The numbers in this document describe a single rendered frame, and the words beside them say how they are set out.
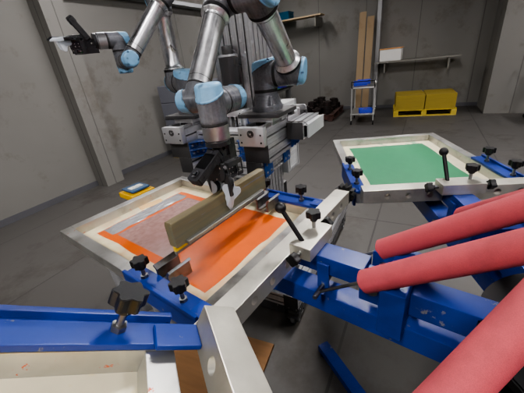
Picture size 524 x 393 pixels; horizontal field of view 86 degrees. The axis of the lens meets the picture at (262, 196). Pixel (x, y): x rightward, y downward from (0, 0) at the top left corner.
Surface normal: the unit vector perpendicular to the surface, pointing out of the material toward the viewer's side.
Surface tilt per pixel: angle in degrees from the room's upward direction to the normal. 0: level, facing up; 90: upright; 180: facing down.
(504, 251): 69
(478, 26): 90
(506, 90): 90
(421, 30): 90
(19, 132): 90
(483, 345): 32
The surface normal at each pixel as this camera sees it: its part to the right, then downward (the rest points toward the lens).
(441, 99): -0.37, 0.44
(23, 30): 0.88, 0.11
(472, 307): -0.11, -0.90
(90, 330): 0.39, -0.90
